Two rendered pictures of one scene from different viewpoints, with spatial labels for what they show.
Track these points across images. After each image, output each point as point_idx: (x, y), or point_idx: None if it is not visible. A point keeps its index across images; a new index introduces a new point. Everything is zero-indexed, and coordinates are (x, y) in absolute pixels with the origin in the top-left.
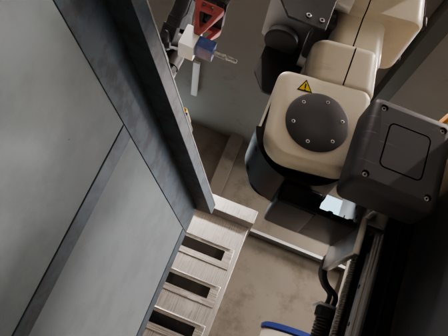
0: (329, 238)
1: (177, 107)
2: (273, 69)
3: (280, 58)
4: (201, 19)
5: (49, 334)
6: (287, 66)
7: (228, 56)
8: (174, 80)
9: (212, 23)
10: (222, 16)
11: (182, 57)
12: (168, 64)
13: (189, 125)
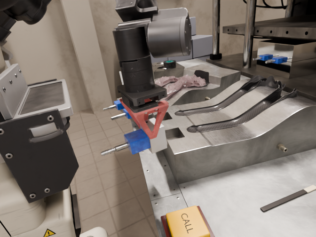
0: None
1: (149, 197)
2: (53, 162)
3: (43, 147)
4: (154, 100)
5: None
6: (34, 158)
7: (111, 148)
8: (143, 171)
9: (130, 114)
10: (122, 104)
11: (162, 149)
12: (140, 160)
13: (158, 233)
